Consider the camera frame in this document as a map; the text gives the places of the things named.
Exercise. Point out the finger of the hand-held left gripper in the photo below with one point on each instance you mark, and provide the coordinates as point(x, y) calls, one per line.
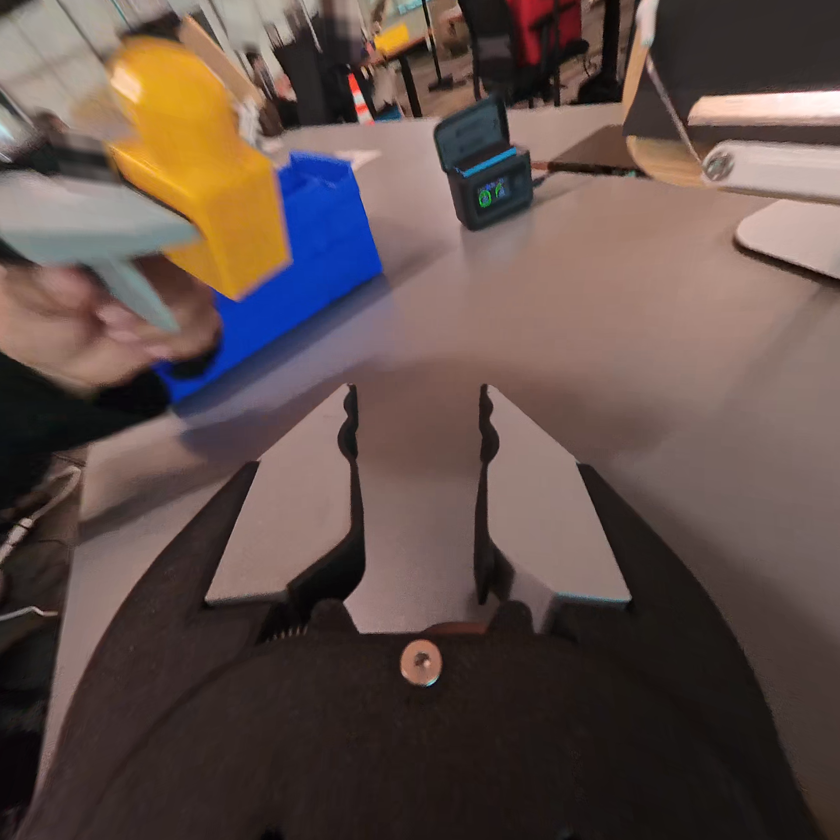
point(79, 216)
point(102, 118)

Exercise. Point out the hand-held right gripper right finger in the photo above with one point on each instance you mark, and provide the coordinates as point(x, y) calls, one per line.
point(558, 525)

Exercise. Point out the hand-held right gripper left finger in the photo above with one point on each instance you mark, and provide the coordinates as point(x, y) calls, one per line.
point(289, 525)

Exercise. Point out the orange rounded block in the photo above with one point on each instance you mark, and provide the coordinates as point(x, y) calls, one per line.
point(223, 216)

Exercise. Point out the blue plastic bin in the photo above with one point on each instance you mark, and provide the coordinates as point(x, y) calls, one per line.
point(315, 262)

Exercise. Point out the person's left hand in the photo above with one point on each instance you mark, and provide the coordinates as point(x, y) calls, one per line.
point(65, 328)

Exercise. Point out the white paper sheet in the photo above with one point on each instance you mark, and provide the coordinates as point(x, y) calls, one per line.
point(358, 157)

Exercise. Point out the orange traffic cone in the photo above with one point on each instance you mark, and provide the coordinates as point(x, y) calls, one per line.
point(361, 98)

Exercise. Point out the small yellow bin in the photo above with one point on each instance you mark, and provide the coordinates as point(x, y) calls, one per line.
point(397, 40)

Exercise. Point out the person's black clothing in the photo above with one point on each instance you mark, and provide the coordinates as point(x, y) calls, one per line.
point(26, 689)

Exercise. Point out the wooden background desk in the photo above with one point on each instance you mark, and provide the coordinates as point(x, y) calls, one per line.
point(412, 85)

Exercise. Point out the black charging case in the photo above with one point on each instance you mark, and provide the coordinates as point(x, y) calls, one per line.
point(489, 197)

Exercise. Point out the dark brown flat panel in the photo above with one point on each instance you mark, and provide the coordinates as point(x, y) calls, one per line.
point(590, 154)

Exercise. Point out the black office chair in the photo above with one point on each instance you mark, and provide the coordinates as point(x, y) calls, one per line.
point(489, 39)

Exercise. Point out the red plastic bin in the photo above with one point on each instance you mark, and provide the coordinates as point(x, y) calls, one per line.
point(544, 26)

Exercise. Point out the black monitor with wooden edge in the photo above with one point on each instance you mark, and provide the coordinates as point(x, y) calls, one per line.
point(754, 46)

